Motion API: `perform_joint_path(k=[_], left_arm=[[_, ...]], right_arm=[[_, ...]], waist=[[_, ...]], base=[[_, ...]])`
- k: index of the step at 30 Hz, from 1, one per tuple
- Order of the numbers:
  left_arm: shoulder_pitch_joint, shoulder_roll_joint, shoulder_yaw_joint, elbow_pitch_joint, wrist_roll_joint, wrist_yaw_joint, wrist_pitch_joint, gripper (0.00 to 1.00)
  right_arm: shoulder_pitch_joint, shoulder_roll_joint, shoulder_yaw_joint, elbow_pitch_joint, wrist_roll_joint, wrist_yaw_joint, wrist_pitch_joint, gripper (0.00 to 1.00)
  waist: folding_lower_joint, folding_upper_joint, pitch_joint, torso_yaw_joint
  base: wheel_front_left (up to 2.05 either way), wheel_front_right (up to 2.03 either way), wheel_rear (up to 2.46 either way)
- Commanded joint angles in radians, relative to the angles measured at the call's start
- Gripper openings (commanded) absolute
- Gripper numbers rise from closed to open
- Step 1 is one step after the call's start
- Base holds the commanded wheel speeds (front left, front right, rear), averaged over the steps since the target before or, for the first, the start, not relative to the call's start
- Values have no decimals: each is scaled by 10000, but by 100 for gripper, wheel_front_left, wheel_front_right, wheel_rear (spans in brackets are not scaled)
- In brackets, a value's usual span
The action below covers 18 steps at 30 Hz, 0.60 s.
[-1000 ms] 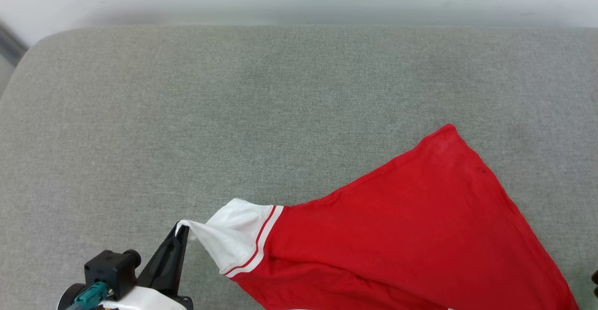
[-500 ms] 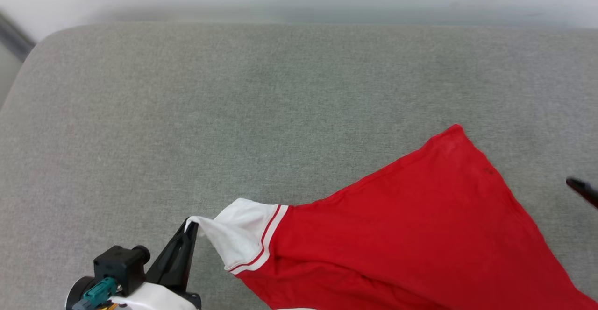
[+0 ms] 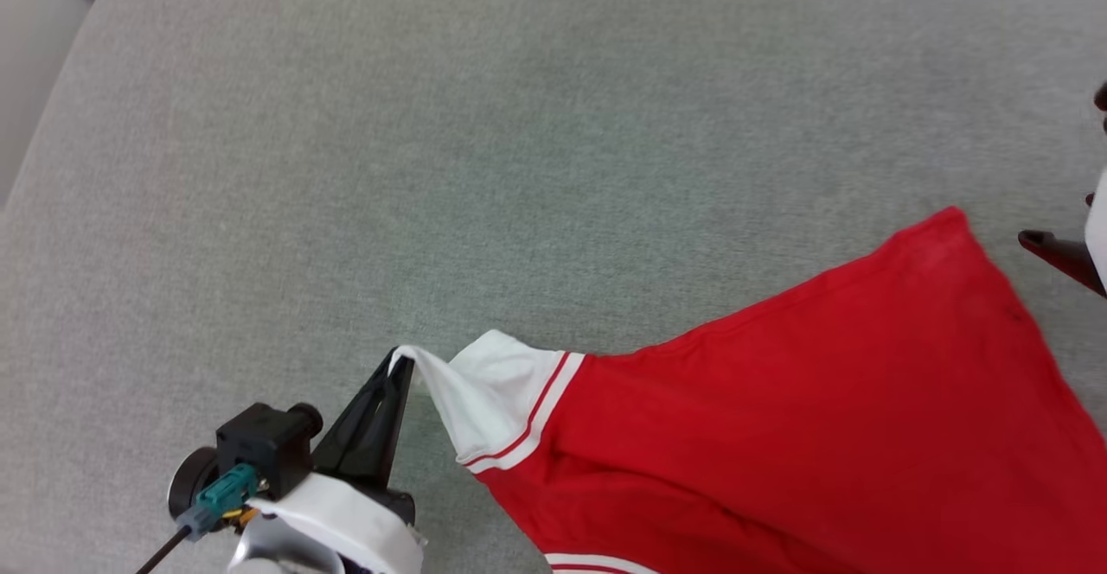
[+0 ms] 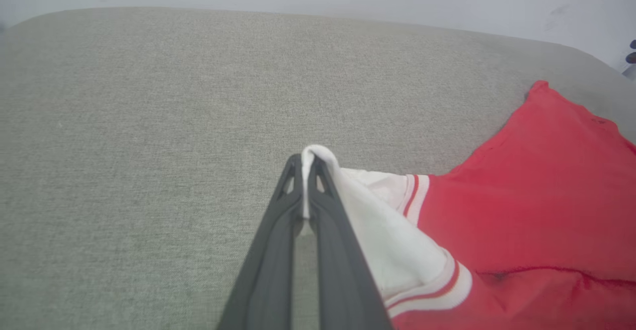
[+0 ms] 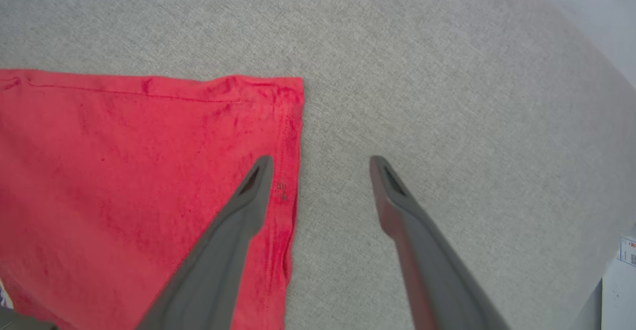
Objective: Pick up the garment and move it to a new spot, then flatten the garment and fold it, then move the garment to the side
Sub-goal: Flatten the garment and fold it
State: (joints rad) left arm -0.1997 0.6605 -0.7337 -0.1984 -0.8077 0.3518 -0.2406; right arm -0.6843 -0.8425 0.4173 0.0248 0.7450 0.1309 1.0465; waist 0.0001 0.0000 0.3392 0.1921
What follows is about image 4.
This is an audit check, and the red and white garment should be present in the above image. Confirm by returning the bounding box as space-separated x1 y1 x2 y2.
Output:
302 80 636 330

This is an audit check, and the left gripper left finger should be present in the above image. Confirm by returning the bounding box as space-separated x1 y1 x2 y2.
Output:
217 154 305 330

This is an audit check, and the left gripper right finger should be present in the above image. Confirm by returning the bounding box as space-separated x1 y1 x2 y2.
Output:
307 157 394 330

